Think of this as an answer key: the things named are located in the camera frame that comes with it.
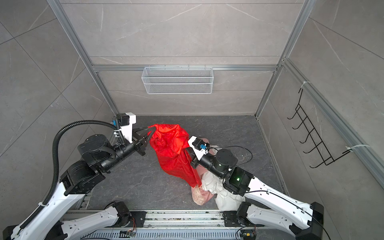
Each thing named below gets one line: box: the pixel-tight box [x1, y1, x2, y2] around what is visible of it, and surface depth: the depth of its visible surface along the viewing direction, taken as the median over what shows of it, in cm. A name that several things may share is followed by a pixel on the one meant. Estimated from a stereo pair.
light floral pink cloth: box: [191, 164, 215, 206], surface depth 80 cm
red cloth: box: [147, 123, 202, 188], surface depth 58 cm
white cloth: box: [201, 172, 246, 212], surface depth 78 cm
